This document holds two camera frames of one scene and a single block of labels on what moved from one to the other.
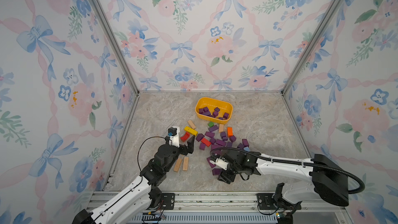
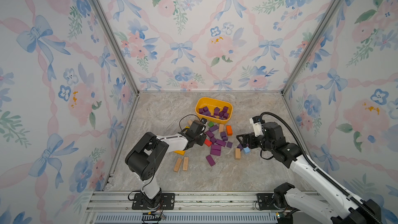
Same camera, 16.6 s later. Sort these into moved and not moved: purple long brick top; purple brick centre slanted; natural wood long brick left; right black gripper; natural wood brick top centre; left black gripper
Moved: right black gripper; left black gripper
Not moved: natural wood long brick left; natural wood brick top centre; purple long brick top; purple brick centre slanted
